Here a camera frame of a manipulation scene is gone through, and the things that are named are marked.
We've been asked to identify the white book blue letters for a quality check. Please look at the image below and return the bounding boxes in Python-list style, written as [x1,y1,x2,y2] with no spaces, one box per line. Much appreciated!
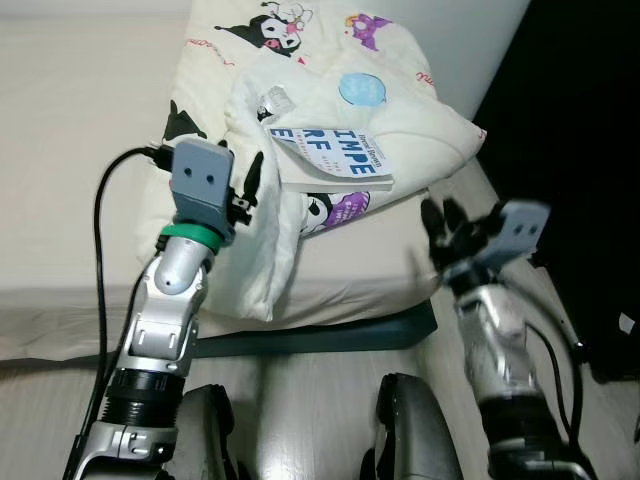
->
[267,125,396,194]

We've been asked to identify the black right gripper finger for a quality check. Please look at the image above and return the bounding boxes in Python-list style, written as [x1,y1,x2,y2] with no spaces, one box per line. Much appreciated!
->
[445,197,479,246]
[420,197,448,256]

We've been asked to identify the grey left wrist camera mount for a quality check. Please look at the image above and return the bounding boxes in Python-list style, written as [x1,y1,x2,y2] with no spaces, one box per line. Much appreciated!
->
[167,139,237,246]

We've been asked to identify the cream cartoon print quilt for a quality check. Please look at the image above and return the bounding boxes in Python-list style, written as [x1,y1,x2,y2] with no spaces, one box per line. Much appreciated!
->
[160,0,488,323]

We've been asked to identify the black wardrobe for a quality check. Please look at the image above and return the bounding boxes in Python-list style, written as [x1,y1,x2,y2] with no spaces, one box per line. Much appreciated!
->
[468,0,640,383]

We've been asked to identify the robot right leg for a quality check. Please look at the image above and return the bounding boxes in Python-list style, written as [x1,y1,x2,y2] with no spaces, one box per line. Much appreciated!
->
[358,372,466,480]

